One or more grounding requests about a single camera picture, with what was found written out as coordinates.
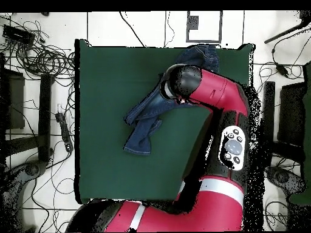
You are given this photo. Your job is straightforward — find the blue denim jeans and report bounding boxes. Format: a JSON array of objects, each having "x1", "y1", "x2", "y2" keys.
[{"x1": 123, "y1": 44, "x2": 220, "y2": 156}]

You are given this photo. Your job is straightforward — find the dark flat panel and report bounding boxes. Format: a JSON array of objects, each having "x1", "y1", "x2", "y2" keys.
[
  {"x1": 0, "y1": 67, "x2": 26, "y2": 130},
  {"x1": 277, "y1": 81, "x2": 307, "y2": 146}
]

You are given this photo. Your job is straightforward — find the dark green table cloth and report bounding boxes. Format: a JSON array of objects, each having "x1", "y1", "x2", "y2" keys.
[{"x1": 73, "y1": 38, "x2": 256, "y2": 204}]

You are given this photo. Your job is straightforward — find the black power strip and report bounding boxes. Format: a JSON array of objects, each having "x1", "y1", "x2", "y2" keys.
[{"x1": 55, "y1": 112, "x2": 74, "y2": 153}]

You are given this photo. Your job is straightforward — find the black wheeled chair base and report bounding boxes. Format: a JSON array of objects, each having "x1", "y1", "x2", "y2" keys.
[
  {"x1": 264, "y1": 166, "x2": 307, "y2": 195},
  {"x1": 0, "y1": 160, "x2": 48, "y2": 232}
]

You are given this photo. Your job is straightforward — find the black power adapter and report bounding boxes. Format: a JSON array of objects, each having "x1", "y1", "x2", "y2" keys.
[{"x1": 275, "y1": 63, "x2": 290, "y2": 78}]

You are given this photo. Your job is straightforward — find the black tripod pole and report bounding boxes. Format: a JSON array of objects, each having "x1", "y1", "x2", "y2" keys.
[{"x1": 264, "y1": 10, "x2": 311, "y2": 44}]

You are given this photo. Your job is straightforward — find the black electronics box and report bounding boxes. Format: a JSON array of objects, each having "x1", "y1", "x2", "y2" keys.
[{"x1": 1, "y1": 24, "x2": 36, "y2": 46}]

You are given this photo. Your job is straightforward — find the black floor cable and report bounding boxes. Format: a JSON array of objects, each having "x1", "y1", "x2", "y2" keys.
[{"x1": 118, "y1": 11, "x2": 147, "y2": 47}]

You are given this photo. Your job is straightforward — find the black stand base frame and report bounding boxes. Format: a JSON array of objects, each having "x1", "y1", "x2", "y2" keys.
[
  {"x1": 262, "y1": 81, "x2": 306, "y2": 168},
  {"x1": 3, "y1": 73, "x2": 55, "y2": 163}
]

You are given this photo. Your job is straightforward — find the grey square floor frame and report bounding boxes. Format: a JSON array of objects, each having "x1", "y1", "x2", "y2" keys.
[{"x1": 186, "y1": 10, "x2": 223, "y2": 44}]

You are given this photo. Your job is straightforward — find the black cable tangle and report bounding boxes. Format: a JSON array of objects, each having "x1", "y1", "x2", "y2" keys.
[{"x1": 0, "y1": 19, "x2": 76, "y2": 81}]

